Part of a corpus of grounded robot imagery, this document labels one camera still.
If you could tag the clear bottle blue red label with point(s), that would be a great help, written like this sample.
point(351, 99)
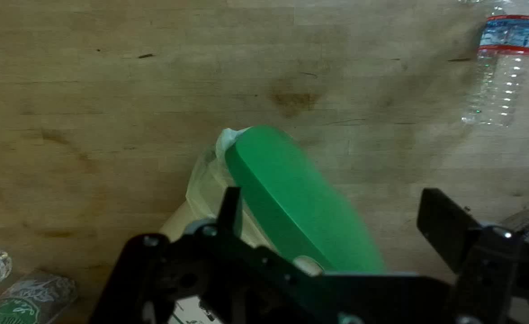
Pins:
point(508, 36)

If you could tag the green white snack bag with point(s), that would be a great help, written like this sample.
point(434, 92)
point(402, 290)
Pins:
point(28, 299)

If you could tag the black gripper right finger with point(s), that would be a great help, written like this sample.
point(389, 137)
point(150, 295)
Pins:
point(447, 230)

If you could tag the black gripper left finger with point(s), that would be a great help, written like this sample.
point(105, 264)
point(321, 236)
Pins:
point(229, 209)

